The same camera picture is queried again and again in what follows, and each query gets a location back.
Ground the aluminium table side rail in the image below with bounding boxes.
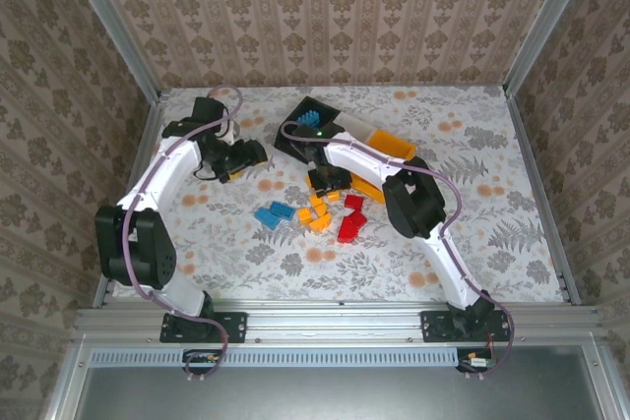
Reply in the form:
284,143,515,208
92,93,168,308
504,90,583,307

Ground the aluminium frame post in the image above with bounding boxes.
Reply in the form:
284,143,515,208
57,0,162,102
502,0,600,96

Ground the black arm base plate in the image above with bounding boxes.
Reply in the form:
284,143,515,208
159,310,247,344
420,310,512,342

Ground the white plastic bin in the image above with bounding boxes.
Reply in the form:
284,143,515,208
339,112,378,146

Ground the aluminium mounting rail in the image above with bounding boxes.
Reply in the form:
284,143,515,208
73,302,605,342

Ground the grey metal panel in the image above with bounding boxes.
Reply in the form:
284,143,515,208
73,365,609,420

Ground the orange plastic bin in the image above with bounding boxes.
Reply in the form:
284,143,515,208
351,128,417,205

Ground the aluminium lower frame bar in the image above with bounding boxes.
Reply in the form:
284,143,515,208
583,343,622,420
41,340,95,420

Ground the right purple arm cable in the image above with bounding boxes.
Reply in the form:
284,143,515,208
281,119,516,377

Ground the grey slotted cable duct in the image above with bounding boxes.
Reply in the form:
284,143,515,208
91,346,462,368

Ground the black plastic bin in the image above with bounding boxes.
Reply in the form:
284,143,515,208
273,96,342,165

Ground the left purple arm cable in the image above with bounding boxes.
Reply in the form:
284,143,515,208
120,84,245,383

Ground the small connector board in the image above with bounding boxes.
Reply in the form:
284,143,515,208
182,348,223,375
456,348,496,373

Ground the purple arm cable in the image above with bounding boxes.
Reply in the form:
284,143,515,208
120,84,245,383
281,119,516,377

